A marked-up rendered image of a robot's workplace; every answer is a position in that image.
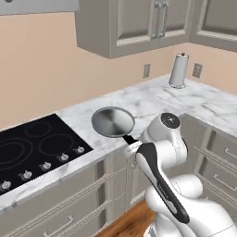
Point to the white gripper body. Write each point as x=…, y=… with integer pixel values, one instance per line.
x=132, y=150

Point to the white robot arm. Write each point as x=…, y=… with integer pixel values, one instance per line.
x=172, y=148

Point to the grey base cupboard door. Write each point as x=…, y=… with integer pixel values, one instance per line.
x=116, y=185

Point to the silver hob knob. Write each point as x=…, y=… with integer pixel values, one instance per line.
x=45, y=166
x=25, y=175
x=64, y=157
x=5, y=185
x=80, y=150

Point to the white paper towel roll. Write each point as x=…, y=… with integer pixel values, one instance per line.
x=179, y=69

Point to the grey drawer front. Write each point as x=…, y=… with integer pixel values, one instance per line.
x=227, y=148
x=37, y=213
x=220, y=182

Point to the black glass hob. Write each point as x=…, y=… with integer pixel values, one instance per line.
x=27, y=148

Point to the grey range hood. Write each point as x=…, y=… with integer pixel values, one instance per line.
x=37, y=5

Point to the grey wall socket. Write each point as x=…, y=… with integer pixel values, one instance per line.
x=197, y=70
x=146, y=70

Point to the grey wall cupboard carcass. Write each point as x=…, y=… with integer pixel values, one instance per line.
x=92, y=27

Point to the grey corner wall cupboard door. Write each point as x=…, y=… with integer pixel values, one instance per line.
x=216, y=18

